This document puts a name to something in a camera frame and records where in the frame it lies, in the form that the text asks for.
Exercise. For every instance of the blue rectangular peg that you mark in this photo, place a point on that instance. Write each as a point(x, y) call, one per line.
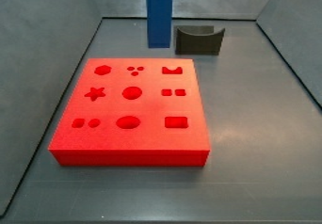
point(159, 15)

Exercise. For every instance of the red foam shape board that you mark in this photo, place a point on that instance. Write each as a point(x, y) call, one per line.
point(133, 115)

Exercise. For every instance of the black curved holder bracket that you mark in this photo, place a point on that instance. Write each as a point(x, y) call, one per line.
point(197, 40)

